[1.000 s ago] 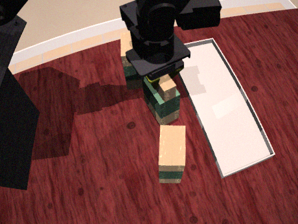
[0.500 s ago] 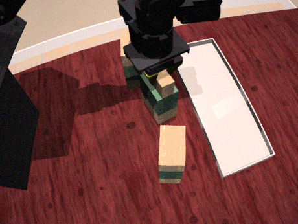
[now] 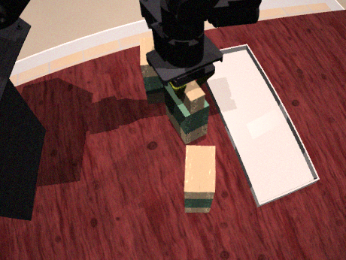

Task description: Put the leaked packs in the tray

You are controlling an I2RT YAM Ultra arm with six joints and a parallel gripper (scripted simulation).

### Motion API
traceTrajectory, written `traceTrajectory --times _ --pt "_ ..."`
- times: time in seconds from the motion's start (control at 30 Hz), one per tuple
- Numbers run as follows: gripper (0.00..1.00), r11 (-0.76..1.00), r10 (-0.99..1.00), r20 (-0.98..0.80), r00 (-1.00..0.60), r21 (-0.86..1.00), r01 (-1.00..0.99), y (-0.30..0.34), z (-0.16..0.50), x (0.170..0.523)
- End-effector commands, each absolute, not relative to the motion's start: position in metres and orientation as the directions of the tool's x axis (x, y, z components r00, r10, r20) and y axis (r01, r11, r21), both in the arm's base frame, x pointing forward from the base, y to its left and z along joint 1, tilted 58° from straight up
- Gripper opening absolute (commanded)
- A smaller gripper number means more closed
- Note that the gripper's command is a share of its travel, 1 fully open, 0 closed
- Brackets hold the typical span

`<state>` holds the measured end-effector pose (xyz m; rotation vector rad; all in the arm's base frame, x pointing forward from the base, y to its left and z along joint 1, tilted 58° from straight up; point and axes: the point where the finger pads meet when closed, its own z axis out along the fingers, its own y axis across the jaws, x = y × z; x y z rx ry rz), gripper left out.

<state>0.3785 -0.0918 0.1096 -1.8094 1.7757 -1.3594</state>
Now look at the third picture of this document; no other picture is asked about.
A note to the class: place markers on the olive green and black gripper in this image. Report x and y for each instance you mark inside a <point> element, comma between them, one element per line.
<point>186,61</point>

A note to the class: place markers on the white shallow rectangular tray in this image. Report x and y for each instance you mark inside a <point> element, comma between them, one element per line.
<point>271,153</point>

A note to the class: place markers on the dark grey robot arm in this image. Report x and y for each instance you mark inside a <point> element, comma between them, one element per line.
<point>219,13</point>

